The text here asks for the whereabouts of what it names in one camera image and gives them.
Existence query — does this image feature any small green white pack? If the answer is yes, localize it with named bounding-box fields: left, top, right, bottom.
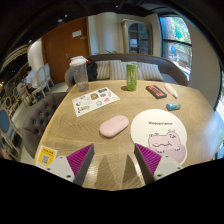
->
left=165, top=102, right=182, bottom=112

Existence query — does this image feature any round white hippo mouse pad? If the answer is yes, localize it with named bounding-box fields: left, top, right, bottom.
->
left=130, top=108, right=188, bottom=165

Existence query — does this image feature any white sticker sheet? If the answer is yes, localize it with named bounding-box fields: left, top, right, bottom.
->
left=71, top=86, right=121, bottom=118

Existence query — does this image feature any white tube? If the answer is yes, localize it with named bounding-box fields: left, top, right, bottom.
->
left=163, top=82, right=179, bottom=100

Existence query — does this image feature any green drink can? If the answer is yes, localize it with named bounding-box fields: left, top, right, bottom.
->
left=125, top=62, right=139, bottom=92

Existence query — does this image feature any black and orange flat box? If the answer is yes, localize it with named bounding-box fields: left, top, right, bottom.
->
left=145, top=84, right=168, bottom=100

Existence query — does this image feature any grey curved sofa bench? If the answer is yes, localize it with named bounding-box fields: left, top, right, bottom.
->
left=64, top=53, right=190, bottom=88

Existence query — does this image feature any black backpack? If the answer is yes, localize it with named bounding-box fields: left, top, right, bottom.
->
left=85, top=59, right=99, bottom=82

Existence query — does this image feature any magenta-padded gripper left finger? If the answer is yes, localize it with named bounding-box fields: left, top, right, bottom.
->
left=44, top=143, right=96, bottom=187

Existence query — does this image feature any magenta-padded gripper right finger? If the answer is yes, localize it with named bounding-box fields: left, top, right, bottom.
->
left=133, top=142, right=184, bottom=185

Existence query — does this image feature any brown wooden door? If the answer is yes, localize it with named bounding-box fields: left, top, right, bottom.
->
left=41, top=16, right=92, bottom=85

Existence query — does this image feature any group of white chairs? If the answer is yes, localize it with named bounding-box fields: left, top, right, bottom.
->
left=32, top=63, right=54, bottom=98

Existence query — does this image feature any yellow code sticker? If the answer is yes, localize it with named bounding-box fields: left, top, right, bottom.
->
left=34, top=144, right=59, bottom=169

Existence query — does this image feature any grey tufted chair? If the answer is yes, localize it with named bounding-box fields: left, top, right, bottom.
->
left=20, top=91, right=69, bottom=159

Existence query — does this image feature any dark framed window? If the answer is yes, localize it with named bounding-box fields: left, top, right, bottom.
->
left=159, top=14, right=194, bottom=79

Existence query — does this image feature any pink computer mouse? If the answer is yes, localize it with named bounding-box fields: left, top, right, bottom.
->
left=99, top=114, right=130, bottom=139

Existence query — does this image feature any glass door cabinet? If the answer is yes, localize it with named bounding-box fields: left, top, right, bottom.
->
left=121, top=18, right=154, bottom=56

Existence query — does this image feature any striped cushion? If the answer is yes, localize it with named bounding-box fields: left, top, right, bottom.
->
left=95, top=59, right=113, bottom=81
left=137, top=62, right=165, bottom=82
left=109, top=59, right=129, bottom=81

